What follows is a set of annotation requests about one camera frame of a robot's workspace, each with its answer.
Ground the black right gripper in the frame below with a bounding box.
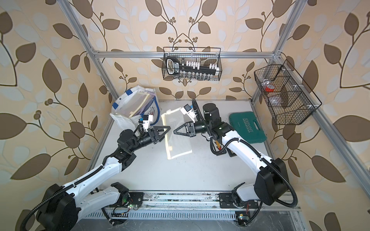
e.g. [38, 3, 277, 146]
[174, 121, 213, 138]

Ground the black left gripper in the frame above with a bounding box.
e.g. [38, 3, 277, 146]
[127, 127, 169, 155]

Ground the cream yellow pouch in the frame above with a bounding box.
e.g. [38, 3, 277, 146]
[161, 108, 192, 160]

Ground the white canvas tote bag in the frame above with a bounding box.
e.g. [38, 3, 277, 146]
[110, 85, 161, 130]

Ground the yellow trimmed mesh pouch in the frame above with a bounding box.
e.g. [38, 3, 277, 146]
[118, 91, 152, 118]

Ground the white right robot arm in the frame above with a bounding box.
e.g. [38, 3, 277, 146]
[174, 100, 298, 208]

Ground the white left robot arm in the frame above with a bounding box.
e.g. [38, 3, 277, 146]
[19, 126, 171, 231]

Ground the black screwdriver bit case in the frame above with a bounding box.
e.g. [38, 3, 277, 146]
[213, 140, 227, 156]

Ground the black socket tool set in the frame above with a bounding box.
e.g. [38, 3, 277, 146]
[165, 56, 221, 76]

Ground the green plastic tool case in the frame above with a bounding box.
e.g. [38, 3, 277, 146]
[229, 112, 267, 143]

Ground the red item in basket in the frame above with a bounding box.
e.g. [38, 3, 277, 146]
[264, 83, 275, 93]

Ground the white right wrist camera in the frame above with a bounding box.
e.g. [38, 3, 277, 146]
[180, 104, 198, 123]

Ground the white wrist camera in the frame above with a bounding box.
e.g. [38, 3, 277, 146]
[139, 115, 153, 131]
[180, 104, 198, 123]

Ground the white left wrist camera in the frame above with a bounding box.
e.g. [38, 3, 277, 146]
[139, 115, 153, 131]

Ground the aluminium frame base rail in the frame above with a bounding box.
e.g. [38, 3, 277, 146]
[83, 191, 301, 221]

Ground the back wall wire basket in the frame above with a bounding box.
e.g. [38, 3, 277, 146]
[161, 46, 223, 81]

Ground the wall wire basket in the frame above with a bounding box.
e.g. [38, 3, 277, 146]
[161, 46, 223, 81]
[254, 60, 322, 125]

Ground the right wall wire basket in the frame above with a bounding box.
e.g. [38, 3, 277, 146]
[254, 60, 322, 125]

